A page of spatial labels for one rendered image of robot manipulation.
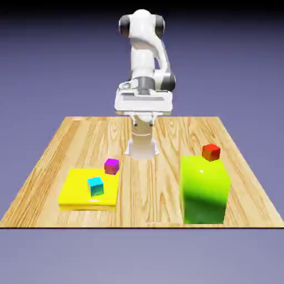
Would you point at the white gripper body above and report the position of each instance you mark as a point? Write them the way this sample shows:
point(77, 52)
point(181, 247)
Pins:
point(143, 105)

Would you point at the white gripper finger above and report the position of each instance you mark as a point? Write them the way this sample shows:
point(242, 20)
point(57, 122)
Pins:
point(135, 121)
point(151, 121)

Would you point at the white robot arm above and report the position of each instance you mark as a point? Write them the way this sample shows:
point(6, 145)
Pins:
point(142, 31)

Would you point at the small magenta cube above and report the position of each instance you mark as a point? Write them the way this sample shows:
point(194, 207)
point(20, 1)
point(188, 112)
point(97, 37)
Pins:
point(111, 166)

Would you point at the small red cube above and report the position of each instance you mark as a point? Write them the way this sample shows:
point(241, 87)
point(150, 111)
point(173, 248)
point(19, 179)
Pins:
point(211, 152)

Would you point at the small cyan cube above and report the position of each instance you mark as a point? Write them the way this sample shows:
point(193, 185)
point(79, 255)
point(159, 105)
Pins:
point(95, 186)

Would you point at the large green box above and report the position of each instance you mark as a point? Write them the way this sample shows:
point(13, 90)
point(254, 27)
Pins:
point(204, 190)

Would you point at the large yellow box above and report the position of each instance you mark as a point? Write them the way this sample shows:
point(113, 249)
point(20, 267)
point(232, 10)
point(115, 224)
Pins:
point(75, 188)

